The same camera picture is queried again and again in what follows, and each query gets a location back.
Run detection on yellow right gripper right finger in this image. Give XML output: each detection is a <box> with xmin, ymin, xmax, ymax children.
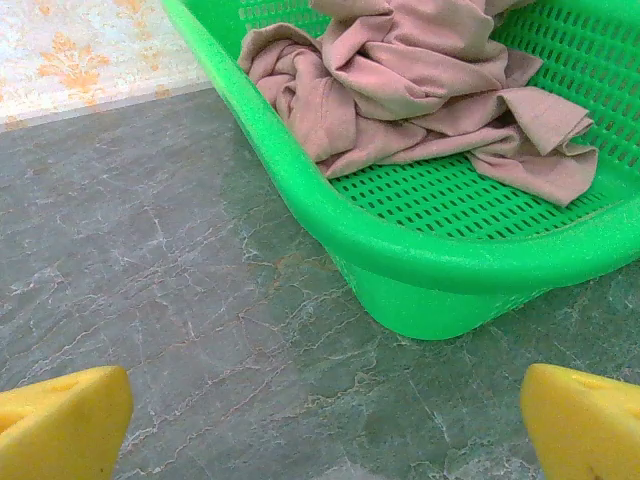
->
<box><xmin>519</xmin><ymin>363</ymin><xmax>640</xmax><ymax>480</ymax></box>

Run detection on green plastic basket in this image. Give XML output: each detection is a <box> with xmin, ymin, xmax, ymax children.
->
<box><xmin>160</xmin><ymin>0</ymin><xmax>640</xmax><ymax>342</ymax></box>

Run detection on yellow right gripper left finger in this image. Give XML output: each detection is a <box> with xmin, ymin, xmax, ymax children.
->
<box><xmin>0</xmin><ymin>365</ymin><xmax>135</xmax><ymax>480</ymax></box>

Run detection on pink t-shirt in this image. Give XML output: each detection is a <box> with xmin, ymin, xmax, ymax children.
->
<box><xmin>237</xmin><ymin>0</ymin><xmax>600</xmax><ymax>208</ymax></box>

